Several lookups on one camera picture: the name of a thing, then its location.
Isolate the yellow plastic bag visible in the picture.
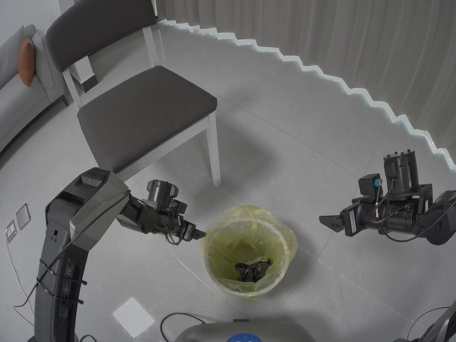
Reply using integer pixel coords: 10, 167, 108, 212
203, 205, 298, 300

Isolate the orange cushion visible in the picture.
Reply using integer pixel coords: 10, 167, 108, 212
18, 37, 36, 86

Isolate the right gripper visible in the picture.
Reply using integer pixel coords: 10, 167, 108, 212
319, 190, 423, 237

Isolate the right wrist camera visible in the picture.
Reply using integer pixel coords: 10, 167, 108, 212
357, 172, 382, 204

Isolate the black cable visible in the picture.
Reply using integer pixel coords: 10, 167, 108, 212
406, 307, 449, 342
159, 312, 207, 342

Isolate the black plastic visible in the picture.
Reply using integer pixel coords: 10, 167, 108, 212
233, 258, 274, 283

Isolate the pale grey sofa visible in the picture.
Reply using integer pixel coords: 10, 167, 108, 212
0, 24, 70, 154

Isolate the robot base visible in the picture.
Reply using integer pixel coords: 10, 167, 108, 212
177, 319, 316, 342

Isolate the white trash bin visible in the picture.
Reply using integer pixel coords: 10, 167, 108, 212
205, 219, 287, 295

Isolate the white chair with grey seat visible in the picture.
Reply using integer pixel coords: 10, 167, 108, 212
45, 0, 222, 187

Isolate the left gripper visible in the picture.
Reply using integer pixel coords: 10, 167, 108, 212
157, 210, 207, 244

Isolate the pale beige curtain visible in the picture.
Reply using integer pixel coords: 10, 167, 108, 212
151, 0, 456, 172

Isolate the white cable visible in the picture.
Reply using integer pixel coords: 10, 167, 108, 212
4, 232, 36, 309

